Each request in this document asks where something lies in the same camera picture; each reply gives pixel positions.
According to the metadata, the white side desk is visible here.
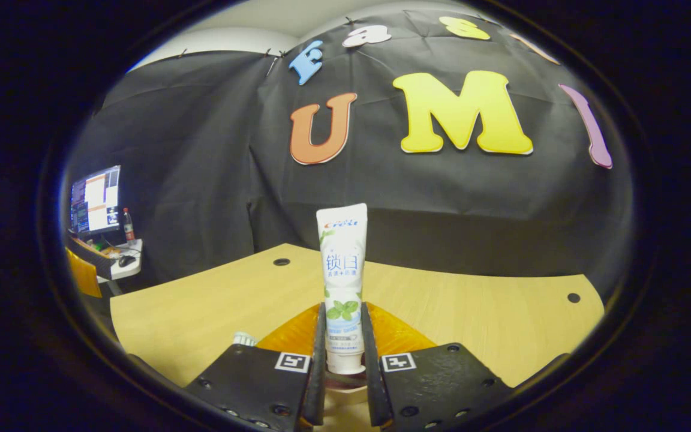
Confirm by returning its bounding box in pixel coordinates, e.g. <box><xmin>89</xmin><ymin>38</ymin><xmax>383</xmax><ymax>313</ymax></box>
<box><xmin>97</xmin><ymin>239</ymin><xmax>143</xmax><ymax>281</ymax></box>

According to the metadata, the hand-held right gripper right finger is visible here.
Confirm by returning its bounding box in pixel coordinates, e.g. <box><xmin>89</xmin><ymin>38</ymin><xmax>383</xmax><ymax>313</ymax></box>
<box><xmin>360</xmin><ymin>302</ymin><xmax>514</xmax><ymax>431</ymax></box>

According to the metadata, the wooden desktop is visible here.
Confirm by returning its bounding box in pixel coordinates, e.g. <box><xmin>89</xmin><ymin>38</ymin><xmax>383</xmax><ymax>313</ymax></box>
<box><xmin>110</xmin><ymin>242</ymin><xmax>605</xmax><ymax>432</ymax></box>

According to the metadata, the black keyboard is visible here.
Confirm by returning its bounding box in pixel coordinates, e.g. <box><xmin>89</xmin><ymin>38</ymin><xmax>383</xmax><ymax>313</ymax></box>
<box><xmin>70</xmin><ymin>236</ymin><xmax>119</xmax><ymax>280</ymax></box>

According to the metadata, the orange chair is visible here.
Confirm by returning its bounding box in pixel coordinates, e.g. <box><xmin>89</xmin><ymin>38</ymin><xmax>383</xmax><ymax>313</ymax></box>
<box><xmin>67</xmin><ymin>247</ymin><xmax>103</xmax><ymax>299</ymax></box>

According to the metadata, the black backdrop cloth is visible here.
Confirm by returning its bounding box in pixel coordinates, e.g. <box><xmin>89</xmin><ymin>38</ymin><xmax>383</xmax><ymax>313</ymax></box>
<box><xmin>64</xmin><ymin>6</ymin><xmax>633</xmax><ymax>301</ymax></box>

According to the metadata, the white toothpaste tube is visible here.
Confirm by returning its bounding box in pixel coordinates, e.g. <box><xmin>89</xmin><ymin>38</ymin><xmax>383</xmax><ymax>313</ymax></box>
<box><xmin>316</xmin><ymin>203</ymin><xmax>368</xmax><ymax>376</ymax></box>

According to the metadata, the beige cup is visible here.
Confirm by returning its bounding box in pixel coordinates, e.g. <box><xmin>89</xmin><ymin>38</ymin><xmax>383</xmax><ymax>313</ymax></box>
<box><xmin>313</xmin><ymin>371</ymin><xmax>382</xmax><ymax>432</ymax></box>

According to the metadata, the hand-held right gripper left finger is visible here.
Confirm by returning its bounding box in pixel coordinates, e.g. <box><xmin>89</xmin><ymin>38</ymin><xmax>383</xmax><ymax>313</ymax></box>
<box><xmin>185</xmin><ymin>303</ymin><xmax>327</xmax><ymax>432</ymax></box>

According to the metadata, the computer monitor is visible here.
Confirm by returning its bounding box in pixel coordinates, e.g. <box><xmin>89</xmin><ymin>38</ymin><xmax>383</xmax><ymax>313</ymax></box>
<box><xmin>70</xmin><ymin>166</ymin><xmax>122</xmax><ymax>236</ymax></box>

